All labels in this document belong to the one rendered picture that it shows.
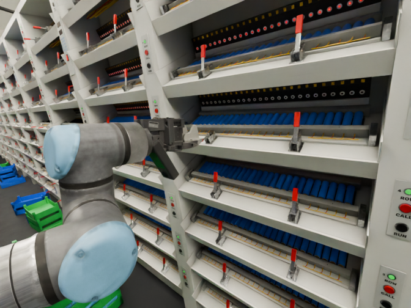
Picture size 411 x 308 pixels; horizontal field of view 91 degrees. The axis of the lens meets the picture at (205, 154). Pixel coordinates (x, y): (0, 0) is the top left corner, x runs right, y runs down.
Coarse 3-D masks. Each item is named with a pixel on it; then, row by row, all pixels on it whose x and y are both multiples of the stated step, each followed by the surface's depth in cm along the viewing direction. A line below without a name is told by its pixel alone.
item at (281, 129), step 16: (208, 128) 71; (224, 128) 67; (240, 128) 63; (256, 128) 60; (272, 128) 57; (288, 128) 54; (304, 128) 52; (320, 128) 49; (336, 128) 47; (352, 128) 45; (368, 128) 44
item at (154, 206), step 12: (120, 180) 138; (132, 180) 132; (120, 192) 129; (132, 192) 125; (144, 192) 116; (156, 192) 114; (132, 204) 116; (144, 204) 112; (156, 204) 109; (156, 216) 101; (168, 216) 93
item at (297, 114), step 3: (297, 114) 48; (294, 117) 49; (297, 117) 48; (294, 120) 49; (297, 120) 48; (294, 123) 49; (297, 123) 48; (294, 126) 49; (297, 126) 48; (294, 129) 49; (297, 129) 49; (294, 132) 49; (297, 132) 49; (294, 135) 49; (297, 135) 49; (294, 138) 49; (297, 138) 49; (294, 141) 49
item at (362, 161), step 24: (192, 120) 85; (384, 120) 40; (216, 144) 64; (240, 144) 60; (264, 144) 56; (288, 144) 52; (312, 144) 49; (336, 144) 47; (312, 168) 48; (336, 168) 45; (360, 168) 42
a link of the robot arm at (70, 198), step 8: (112, 176) 40; (64, 184) 35; (72, 184) 34; (80, 184) 35; (88, 184) 35; (96, 184) 36; (104, 184) 37; (112, 184) 40; (64, 192) 35; (72, 192) 35; (80, 192) 35; (88, 192) 35; (96, 192) 36; (104, 192) 37; (112, 192) 40; (64, 200) 36; (72, 200) 35; (80, 200) 34; (112, 200) 36; (64, 208) 36; (72, 208) 33; (64, 216) 33
